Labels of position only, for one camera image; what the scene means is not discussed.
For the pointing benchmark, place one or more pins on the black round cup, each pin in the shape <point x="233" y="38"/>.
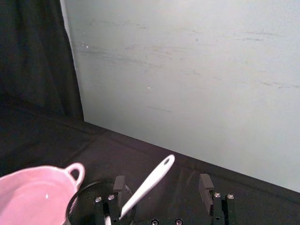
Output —
<point x="82" y="206"/>

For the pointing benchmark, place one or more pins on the black curtain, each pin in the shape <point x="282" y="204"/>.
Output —
<point x="32" y="58"/>

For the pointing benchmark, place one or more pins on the white spoon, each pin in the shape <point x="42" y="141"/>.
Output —
<point x="152" y="180"/>

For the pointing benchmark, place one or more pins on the black table cloth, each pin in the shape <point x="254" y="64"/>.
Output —
<point x="47" y="145"/>

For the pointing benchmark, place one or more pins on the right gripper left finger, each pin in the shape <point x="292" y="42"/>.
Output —
<point x="110" y="211"/>

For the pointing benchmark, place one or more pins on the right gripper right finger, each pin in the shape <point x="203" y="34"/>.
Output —
<point x="222" y="211"/>

